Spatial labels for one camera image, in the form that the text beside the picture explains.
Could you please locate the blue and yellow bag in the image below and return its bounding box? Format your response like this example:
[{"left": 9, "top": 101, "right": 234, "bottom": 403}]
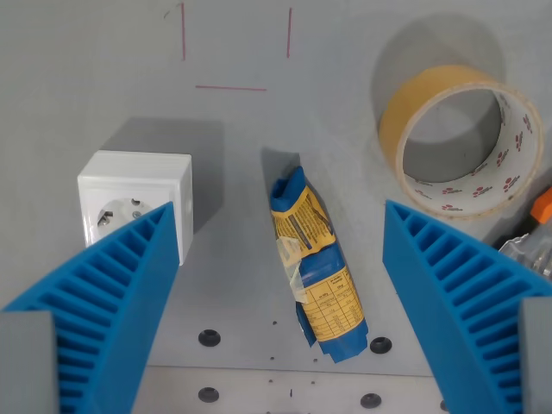
[{"left": 269, "top": 166, "right": 370, "bottom": 367}]

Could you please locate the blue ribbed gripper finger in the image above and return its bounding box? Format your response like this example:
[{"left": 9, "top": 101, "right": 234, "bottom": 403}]
[
  {"left": 381, "top": 198, "right": 552, "bottom": 414},
  {"left": 0, "top": 201, "right": 180, "bottom": 414}
]

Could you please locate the yellow packing tape roll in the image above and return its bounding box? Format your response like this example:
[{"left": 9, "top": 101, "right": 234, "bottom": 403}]
[{"left": 378, "top": 64, "right": 546, "bottom": 222}]

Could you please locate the orange capped tool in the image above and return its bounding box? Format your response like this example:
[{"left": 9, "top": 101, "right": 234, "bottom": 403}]
[{"left": 524, "top": 185, "right": 552, "bottom": 234}]

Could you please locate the clear plastic packaging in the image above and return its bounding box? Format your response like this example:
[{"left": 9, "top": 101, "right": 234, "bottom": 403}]
[{"left": 498, "top": 223, "right": 552, "bottom": 282}]

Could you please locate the white wall power socket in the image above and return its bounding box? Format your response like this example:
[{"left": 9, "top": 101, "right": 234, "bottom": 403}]
[{"left": 77, "top": 149, "right": 194, "bottom": 267}]

